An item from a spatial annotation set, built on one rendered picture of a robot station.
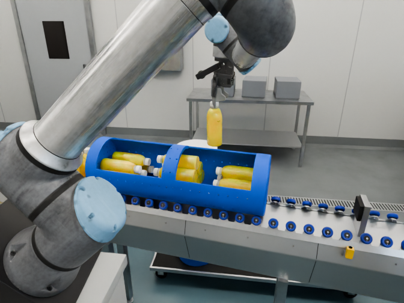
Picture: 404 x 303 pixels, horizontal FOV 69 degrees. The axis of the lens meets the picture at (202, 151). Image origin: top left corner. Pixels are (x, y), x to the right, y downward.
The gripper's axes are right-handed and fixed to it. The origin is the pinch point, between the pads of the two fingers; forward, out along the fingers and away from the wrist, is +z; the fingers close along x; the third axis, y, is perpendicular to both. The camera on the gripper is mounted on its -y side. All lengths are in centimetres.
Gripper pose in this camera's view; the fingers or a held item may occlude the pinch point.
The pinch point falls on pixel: (214, 103)
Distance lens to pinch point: 135.2
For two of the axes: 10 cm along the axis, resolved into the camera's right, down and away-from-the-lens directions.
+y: 9.6, 1.7, -2.4
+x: 2.9, -3.8, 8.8
